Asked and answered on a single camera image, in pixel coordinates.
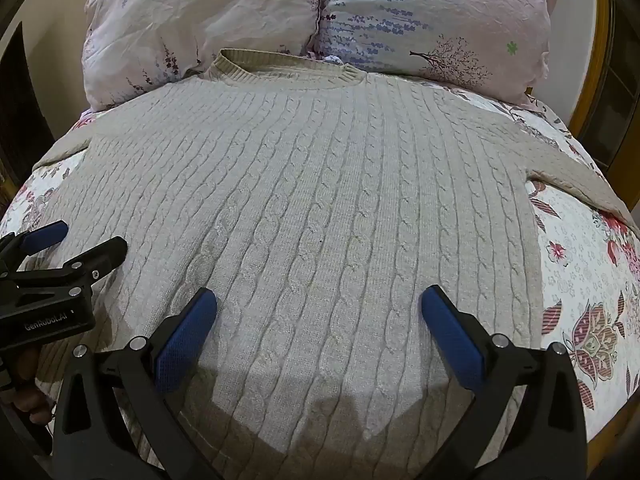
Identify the lavender print pillow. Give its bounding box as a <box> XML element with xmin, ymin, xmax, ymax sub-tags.
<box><xmin>309</xmin><ymin>0</ymin><xmax>572</xmax><ymax>108</ymax></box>

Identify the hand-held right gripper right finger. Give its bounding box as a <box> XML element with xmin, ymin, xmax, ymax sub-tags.
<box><xmin>419</xmin><ymin>284</ymin><xmax>588</xmax><ymax>480</ymax></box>

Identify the wooden bed frame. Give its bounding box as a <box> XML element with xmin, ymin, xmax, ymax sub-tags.
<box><xmin>542</xmin><ymin>0</ymin><xmax>640</xmax><ymax>171</ymax></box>

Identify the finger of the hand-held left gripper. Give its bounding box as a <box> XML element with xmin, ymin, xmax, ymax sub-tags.
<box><xmin>10</xmin><ymin>236</ymin><xmax>129</xmax><ymax>297</ymax></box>
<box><xmin>0</xmin><ymin>220</ymin><xmax>69</xmax><ymax>273</ymax></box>

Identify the pink floral pillow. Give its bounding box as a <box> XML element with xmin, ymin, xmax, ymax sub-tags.
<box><xmin>81</xmin><ymin>0</ymin><xmax>321</xmax><ymax>112</ymax></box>

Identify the beige cable-knit sweater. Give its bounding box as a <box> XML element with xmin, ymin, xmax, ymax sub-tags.
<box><xmin>30</xmin><ymin>49</ymin><xmax>632</xmax><ymax>480</ymax></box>

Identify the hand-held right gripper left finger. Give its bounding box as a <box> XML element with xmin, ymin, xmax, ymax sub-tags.
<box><xmin>50</xmin><ymin>287</ymin><xmax>219</xmax><ymax>480</ymax></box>

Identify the person's left hand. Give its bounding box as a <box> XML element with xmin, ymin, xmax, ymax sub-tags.
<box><xmin>9</xmin><ymin>346</ymin><xmax>55</xmax><ymax>427</ymax></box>

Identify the floral bed sheet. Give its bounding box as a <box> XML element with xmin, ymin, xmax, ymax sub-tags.
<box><xmin>0</xmin><ymin>85</ymin><xmax>640</xmax><ymax>443</ymax></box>

